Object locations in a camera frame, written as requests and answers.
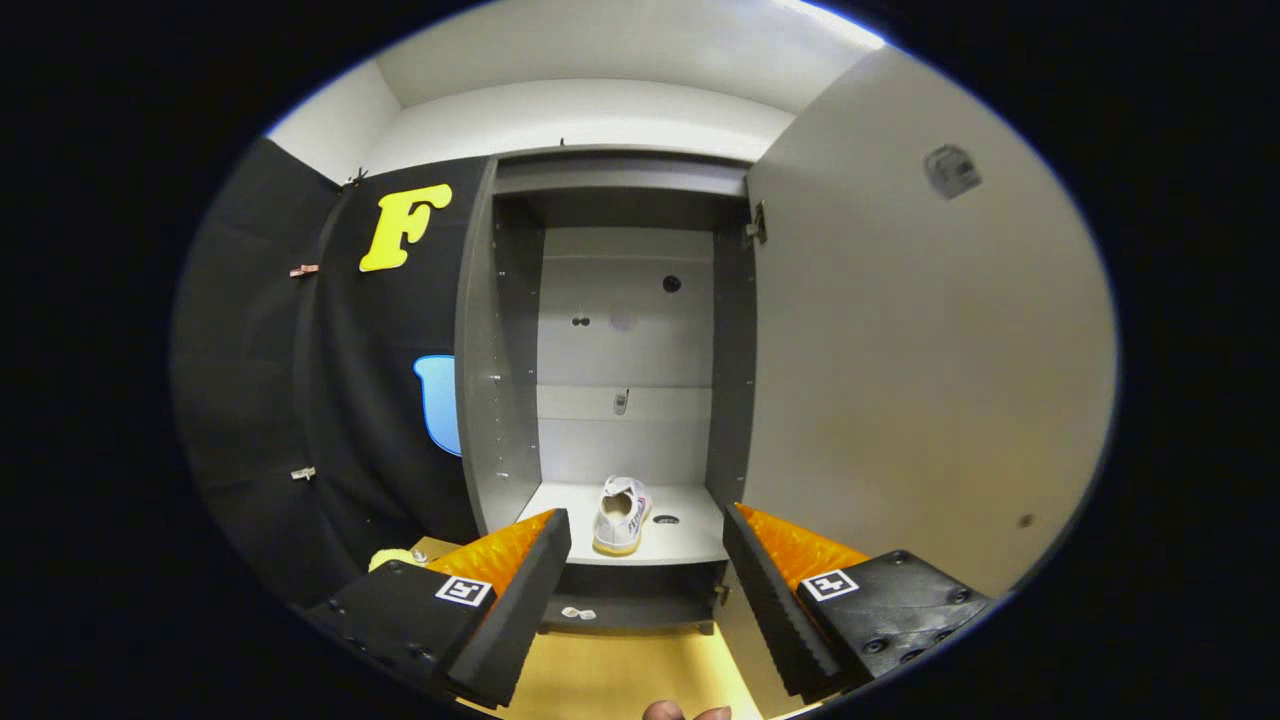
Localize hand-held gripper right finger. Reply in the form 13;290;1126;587
722;503;996;703

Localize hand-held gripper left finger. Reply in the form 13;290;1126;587
300;508;573;709

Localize white shoe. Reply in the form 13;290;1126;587
592;476;653;557

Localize dark grey shoe cabinet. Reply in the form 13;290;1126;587
455;145;766;636

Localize black backdrop cloth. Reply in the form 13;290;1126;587
170;138;491;611

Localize long ceiling light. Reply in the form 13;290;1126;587
780;0;886;49

